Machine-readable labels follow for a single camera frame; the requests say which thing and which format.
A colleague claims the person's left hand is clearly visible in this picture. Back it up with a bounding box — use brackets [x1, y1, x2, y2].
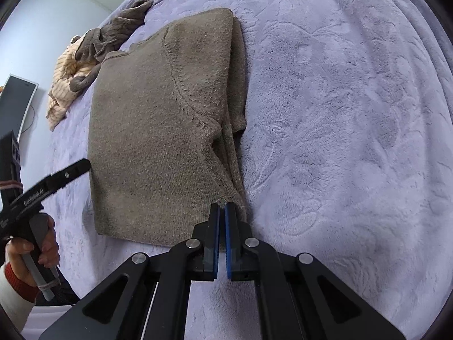
[5, 213, 59, 292]

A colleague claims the taupe knit sweater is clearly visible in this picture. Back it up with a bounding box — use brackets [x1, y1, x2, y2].
[87, 8, 247, 247]

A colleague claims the cream striped brown fleece garment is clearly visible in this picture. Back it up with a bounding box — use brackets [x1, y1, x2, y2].
[46, 0, 153, 131]

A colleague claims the dark flat monitor screen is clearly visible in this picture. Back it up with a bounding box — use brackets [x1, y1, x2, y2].
[0, 75, 39, 141]

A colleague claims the left forearm red white sleeve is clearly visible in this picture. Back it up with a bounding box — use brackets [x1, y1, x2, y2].
[1, 263, 39, 332]

